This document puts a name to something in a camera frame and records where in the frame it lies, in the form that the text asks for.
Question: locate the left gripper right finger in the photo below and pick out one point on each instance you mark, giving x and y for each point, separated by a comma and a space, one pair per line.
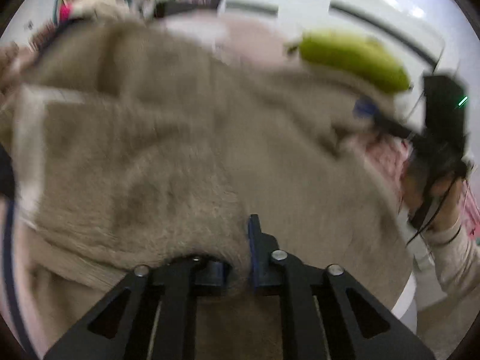
264, 276

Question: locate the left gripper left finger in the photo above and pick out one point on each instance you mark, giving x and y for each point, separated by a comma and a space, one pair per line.
210, 274

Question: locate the brown knit sweater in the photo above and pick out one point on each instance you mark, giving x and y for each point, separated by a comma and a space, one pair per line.
132, 146

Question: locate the right forearm cream sleeve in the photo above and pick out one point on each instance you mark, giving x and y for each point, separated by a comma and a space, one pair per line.
456, 260

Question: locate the green plush pillow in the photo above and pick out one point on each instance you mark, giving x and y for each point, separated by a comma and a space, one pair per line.
360, 55

